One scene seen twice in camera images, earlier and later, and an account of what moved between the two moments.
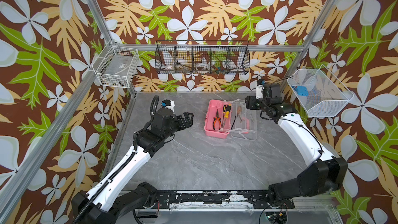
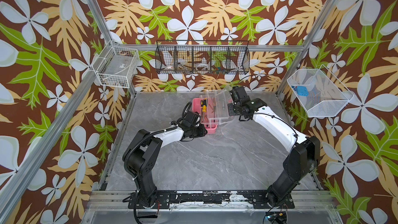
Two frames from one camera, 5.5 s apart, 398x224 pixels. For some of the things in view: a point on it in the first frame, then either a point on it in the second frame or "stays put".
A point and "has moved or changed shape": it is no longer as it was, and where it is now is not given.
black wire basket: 202,57 stays put
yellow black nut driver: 228,107 has moved or changed shape
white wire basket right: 328,95 stays put
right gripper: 257,102 -> 234,109
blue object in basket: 302,91 stays put
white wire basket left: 116,66 stays put
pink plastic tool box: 223,118 -> 212,107
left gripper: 188,121 -> 202,130
